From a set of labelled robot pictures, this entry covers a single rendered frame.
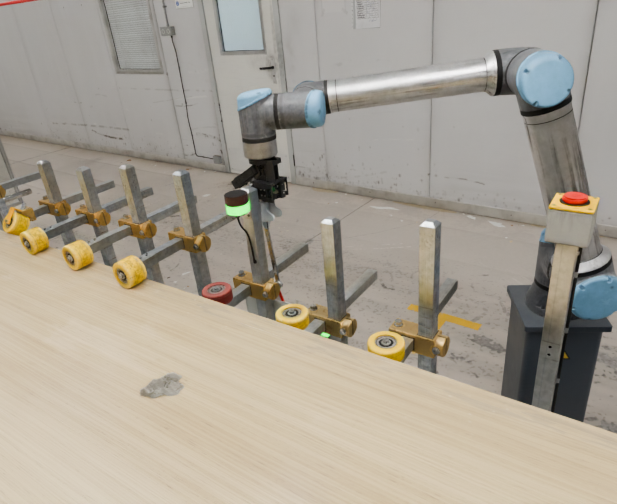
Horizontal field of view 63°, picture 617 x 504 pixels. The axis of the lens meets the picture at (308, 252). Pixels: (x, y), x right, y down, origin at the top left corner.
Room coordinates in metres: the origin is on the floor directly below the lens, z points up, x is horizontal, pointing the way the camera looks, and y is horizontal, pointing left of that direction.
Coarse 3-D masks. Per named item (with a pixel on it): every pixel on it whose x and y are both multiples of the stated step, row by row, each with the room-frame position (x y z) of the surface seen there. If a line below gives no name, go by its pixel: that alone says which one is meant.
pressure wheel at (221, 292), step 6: (216, 282) 1.20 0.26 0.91; (222, 282) 1.19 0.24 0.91; (204, 288) 1.17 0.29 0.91; (210, 288) 1.17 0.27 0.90; (216, 288) 1.16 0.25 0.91; (222, 288) 1.16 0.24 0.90; (228, 288) 1.16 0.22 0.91; (204, 294) 1.14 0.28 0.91; (210, 294) 1.13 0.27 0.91; (216, 294) 1.13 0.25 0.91; (222, 294) 1.13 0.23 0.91; (228, 294) 1.14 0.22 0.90; (216, 300) 1.12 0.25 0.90; (222, 300) 1.13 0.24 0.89; (228, 300) 1.14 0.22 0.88
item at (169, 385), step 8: (168, 376) 0.81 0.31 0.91; (176, 376) 0.81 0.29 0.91; (152, 384) 0.79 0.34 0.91; (160, 384) 0.79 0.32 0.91; (168, 384) 0.78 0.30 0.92; (176, 384) 0.79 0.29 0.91; (144, 392) 0.78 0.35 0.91; (152, 392) 0.77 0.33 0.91; (160, 392) 0.77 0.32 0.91; (168, 392) 0.77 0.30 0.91; (176, 392) 0.77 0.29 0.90
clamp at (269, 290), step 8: (248, 272) 1.30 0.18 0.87; (240, 280) 1.26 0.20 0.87; (248, 280) 1.25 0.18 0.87; (272, 280) 1.25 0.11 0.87; (256, 288) 1.23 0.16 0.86; (264, 288) 1.22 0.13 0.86; (272, 288) 1.21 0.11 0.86; (256, 296) 1.23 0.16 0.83; (264, 296) 1.20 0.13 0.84; (272, 296) 1.21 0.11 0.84
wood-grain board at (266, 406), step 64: (0, 256) 1.53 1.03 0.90; (0, 320) 1.12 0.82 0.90; (64, 320) 1.09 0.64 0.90; (128, 320) 1.06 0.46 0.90; (192, 320) 1.03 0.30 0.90; (256, 320) 1.00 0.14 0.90; (0, 384) 0.86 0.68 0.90; (64, 384) 0.84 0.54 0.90; (128, 384) 0.81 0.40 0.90; (192, 384) 0.80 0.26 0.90; (256, 384) 0.78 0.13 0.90; (320, 384) 0.76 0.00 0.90; (384, 384) 0.74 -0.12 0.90; (448, 384) 0.72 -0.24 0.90; (0, 448) 0.67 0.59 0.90; (64, 448) 0.66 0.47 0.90; (128, 448) 0.64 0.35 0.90; (192, 448) 0.63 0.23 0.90; (256, 448) 0.62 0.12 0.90; (320, 448) 0.60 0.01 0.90; (384, 448) 0.59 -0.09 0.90; (448, 448) 0.58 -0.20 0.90; (512, 448) 0.56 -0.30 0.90; (576, 448) 0.55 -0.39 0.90
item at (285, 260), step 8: (296, 248) 1.45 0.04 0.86; (304, 248) 1.46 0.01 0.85; (280, 256) 1.41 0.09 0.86; (288, 256) 1.40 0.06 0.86; (296, 256) 1.43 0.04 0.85; (280, 264) 1.36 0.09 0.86; (288, 264) 1.39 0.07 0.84; (272, 272) 1.33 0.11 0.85; (240, 288) 1.23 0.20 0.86; (248, 288) 1.24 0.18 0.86; (240, 296) 1.21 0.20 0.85; (232, 304) 1.18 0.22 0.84
